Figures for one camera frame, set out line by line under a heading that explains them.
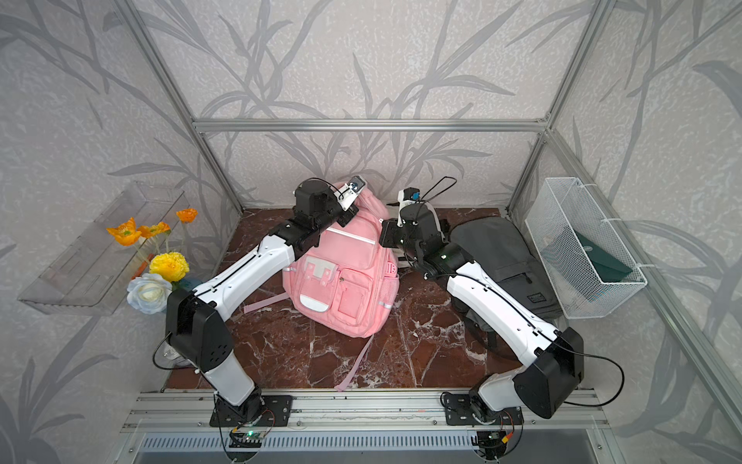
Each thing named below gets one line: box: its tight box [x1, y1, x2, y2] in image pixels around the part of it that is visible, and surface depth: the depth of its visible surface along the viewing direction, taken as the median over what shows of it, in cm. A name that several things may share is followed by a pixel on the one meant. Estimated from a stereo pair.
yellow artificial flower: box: [148, 251, 191, 283], surface depth 68 cm
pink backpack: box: [243, 189, 400, 392], surface depth 83 cm
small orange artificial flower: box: [175, 207, 200, 224], surface depth 75 cm
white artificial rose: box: [126, 273, 172, 315], surface depth 61 cm
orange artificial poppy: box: [106, 216, 143, 247], surface depth 59 cm
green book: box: [574, 230, 634, 283], surface depth 65 cm
